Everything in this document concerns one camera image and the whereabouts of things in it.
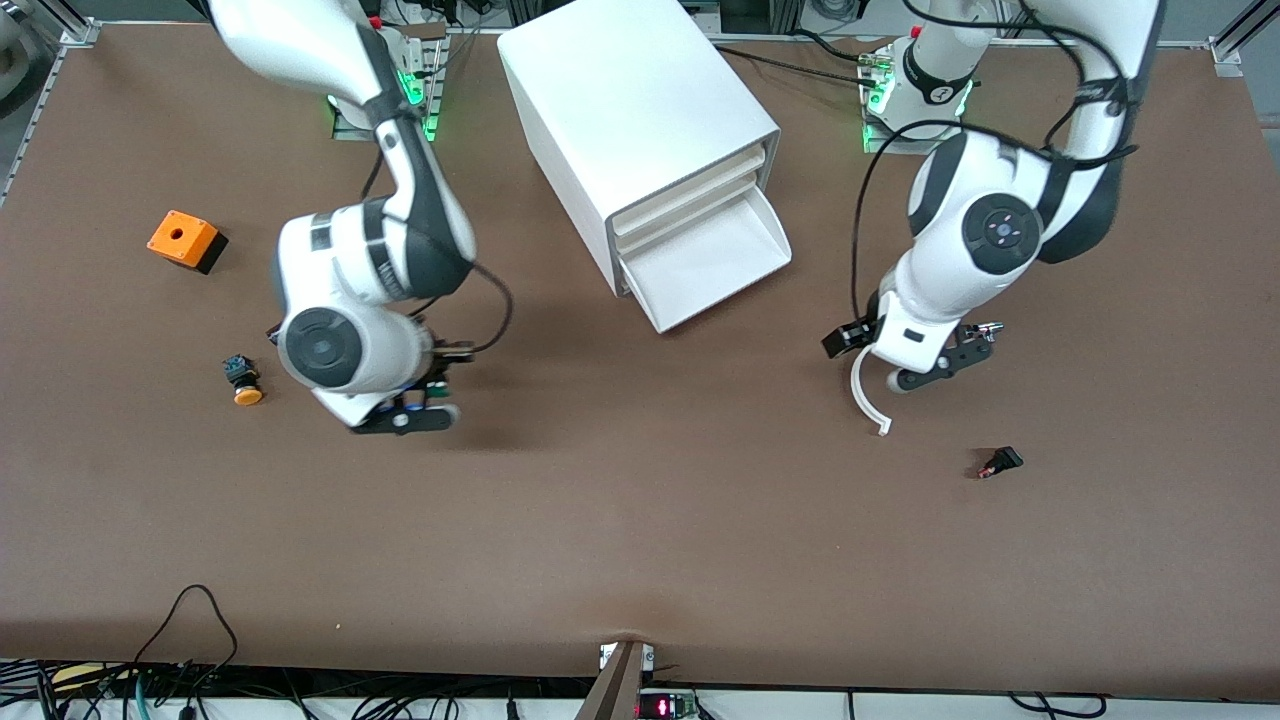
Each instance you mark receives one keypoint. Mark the green mushroom push button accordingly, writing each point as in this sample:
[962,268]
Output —
[428,392]

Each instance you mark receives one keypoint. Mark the device with red display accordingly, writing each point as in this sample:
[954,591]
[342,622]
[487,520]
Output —
[665,708]

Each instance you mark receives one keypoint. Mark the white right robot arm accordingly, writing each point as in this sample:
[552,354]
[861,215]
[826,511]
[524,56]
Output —
[330,260]

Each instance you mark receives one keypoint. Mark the silver table edge bracket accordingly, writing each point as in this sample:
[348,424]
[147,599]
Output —
[650,657]

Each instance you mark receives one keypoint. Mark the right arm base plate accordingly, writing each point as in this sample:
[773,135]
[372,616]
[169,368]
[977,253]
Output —
[432,100]

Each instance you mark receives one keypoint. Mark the orange box with hole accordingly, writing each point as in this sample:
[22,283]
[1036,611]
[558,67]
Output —
[180,238]

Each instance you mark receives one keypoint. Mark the white plastic drawer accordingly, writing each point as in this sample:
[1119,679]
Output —
[700,212]
[710,265]
[695,190]

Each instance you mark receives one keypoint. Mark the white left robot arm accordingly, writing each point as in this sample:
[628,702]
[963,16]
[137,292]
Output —
[945,265]

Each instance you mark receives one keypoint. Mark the chrome valve fitting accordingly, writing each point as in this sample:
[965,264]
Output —
[990,327]

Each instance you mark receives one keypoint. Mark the white curved plastic piece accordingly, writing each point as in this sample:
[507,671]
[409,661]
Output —
[856,390]

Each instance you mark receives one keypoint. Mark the aluminium frame profile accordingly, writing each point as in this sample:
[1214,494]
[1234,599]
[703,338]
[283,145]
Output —
[1228,50]
[80,33]

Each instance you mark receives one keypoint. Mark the yellow mushroom push button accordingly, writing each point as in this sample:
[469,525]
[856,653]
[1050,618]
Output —
[248,396]

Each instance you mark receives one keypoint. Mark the white drawer cabinet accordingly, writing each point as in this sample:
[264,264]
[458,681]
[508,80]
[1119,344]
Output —
[630,100]

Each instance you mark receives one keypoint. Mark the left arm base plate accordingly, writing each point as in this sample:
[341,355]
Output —
[890,142]

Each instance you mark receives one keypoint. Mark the brown beam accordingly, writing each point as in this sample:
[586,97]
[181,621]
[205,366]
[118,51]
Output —
[612,695]

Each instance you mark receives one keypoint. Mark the black square push switch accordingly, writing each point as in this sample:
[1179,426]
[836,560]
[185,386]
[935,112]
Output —
[1005,460]

